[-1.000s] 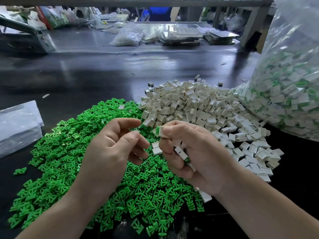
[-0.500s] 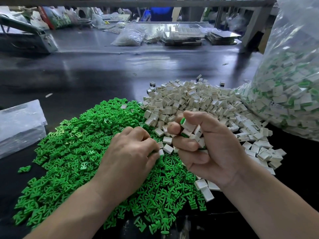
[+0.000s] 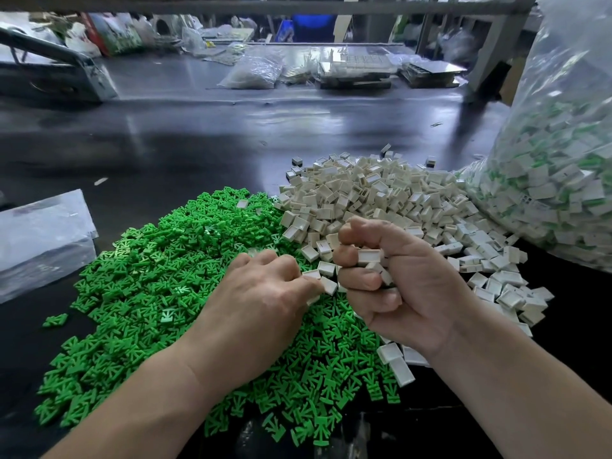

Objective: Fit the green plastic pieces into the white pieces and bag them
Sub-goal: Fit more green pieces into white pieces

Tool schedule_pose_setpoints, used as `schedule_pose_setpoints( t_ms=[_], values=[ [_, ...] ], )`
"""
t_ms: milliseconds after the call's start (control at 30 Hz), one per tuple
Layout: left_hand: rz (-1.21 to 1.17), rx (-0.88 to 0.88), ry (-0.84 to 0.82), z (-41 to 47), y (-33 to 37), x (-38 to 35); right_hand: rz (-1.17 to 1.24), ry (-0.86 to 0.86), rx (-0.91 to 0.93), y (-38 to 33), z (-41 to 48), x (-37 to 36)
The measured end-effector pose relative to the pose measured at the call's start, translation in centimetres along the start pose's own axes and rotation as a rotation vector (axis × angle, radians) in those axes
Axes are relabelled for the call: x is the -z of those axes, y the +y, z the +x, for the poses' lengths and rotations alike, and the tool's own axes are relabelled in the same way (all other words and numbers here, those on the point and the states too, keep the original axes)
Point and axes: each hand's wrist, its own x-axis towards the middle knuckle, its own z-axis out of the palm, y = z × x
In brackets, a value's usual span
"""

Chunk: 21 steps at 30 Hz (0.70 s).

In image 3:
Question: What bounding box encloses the pile of white plastic caps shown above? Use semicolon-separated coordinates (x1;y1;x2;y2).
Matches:
277;150;556;388

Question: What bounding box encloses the pile of green plastic clips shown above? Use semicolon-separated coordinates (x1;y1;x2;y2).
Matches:
34;186;403;448

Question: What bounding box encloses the dark flat tray stack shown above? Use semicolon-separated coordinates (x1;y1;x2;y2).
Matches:
402;57;470;88

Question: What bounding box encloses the person's right hand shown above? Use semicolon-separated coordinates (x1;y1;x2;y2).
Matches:
331;217;476;360

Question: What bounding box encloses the grey heat sealer machine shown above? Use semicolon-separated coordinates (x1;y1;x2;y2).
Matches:
0;25;120;103

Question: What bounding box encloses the grey metal slanted post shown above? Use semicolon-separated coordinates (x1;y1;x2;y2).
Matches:
467;0;539;99

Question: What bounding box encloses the blue crate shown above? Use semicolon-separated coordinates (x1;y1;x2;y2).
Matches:
280;14;339;44

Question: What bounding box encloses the grey metal horizontal bar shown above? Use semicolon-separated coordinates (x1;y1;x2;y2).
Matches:
0;0;537;17

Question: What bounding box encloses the clear plastic bag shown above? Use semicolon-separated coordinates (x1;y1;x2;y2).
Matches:
461;0;612;273

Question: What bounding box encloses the person's left forearm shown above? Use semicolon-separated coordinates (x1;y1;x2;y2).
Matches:
43;353;231;459

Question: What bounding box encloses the small clear bag of parts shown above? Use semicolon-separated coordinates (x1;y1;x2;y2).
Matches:
220;54;286;90

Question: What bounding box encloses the person's left hand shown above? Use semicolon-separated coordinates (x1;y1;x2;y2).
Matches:
182;249;326;396

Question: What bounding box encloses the person's right forearm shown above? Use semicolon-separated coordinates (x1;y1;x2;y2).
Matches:
435;305;612;459

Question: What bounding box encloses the stack of clear flat bags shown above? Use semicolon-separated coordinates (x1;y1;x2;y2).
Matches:
0;189;99;304

